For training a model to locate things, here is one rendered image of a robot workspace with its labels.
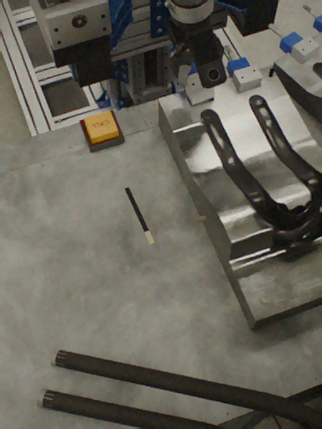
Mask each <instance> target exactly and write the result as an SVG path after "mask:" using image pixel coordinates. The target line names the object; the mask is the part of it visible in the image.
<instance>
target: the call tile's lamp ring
mask: <svg viewBox="0 0 322 429"><path fill-rule="evenodd" d="M110 112H111V115H112V119H113V121H115V122H114V123H116V125H117V129H118V132H119V134H120V136H119V137H113V138H110V139H107V140H105V141H101V142H96V143H92V144H91V141H90V138H89V137H88V134H87V130H86V127H85V124H84V119H82V120H80V124H81V125H82V128H83V131H84V133H85V136H86V140H87V142H88V145H89V147H94V146H97V145H100V144H103V143H106V142H111V141H114V140H117V139H120V138H124V136H123V135H122V130H121V128H120V126H119V123H118V121H117V118H116V116H115V112H113V110H111V111H110Z"/></svg>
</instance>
